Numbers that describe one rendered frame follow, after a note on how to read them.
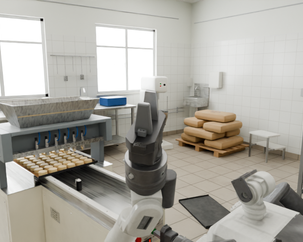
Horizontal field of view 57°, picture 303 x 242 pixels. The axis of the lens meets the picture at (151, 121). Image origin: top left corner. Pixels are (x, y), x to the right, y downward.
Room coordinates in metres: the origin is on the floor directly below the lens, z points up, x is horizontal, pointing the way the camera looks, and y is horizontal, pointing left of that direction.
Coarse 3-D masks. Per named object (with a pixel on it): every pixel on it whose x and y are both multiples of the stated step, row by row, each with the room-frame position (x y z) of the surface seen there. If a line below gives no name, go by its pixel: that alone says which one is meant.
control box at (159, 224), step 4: (160, 220) 1.24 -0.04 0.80; (160, 224) 1.24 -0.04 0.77; (156, 228) 1.22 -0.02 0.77; (160, 228) 1.24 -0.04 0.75; (144, 236) 1.17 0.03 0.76; (148, 236) 1.18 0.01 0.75; (152, 236) 1.21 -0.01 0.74; (144, 240) 1.17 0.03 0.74; (152, 240) 1.21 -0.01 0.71; (156, 240) 1.22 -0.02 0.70
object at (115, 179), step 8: (80, 168) 1.82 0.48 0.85; (88, 168) 1.75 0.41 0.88; (96, 168) 1.68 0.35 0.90; (96, 176) 1.68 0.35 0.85; (104, 176) 1.62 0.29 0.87; (112, 176) 1.56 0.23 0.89; (120, 176) 1.55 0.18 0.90; (112, 184) 1.57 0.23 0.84; (120, 184) 1.51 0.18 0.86; (128, 192) 1.46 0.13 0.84
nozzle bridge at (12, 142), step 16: (0, 128) 1.59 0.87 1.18; (16, 128) 1.58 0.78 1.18; (32, 128) 1.58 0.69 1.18; (48, 128) 1.61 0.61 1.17; (64, 128) 1.78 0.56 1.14; (80, 128) 1.86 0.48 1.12; (96, 128) 1.95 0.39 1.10; (0, 144) 1.44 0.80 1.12; (16, 144) 1.56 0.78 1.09; (32, 144) 1.62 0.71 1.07; (64, 144) 1.72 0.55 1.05; (80, 144) 1.80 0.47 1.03; (96, 144) 2.01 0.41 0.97; (0, 160) 1.46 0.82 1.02; (0, 176) 1.51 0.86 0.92
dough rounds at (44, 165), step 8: (72, 152) 1.95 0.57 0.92; (16, 160) 1.83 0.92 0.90; (24, 160) 1.77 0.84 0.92; (32, 160) 1.79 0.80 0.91; (40, 160) 1.78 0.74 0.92; (48, 160) 1.77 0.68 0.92; (56, 160) 1.80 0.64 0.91; (64, 160) 1.77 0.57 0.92; (72, 160) 1.77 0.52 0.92; (80, 160) 1.77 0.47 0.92; (88, 160) 1.77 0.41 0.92; (24, 168) 1.68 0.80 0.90; (32, 168) 1.63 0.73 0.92; (40, 168) 1.62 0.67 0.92; (48, 168) 1.63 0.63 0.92; (56, 168) 1.62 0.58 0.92; (64, 168) 1.65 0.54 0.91
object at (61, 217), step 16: (80, 176) 1.70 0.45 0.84; (48, 192) 1.50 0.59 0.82; (80, 192) 1.46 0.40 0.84; (96, 192) 1.46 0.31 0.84; (112, 192) 1.46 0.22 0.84; (48, 208) 1.51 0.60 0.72; (64, 208) 1.37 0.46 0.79; (112, 208) 1.28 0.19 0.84; (48, 224) 1.52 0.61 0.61; (64, 224) 1.37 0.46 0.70; (80, 224) 1.26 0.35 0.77; (96, 224) 1.16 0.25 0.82; (48, 240) 1.53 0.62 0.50; (64, 240) 1.38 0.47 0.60; (80, 240) 1.26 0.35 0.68; (96, 240) 1.16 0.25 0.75
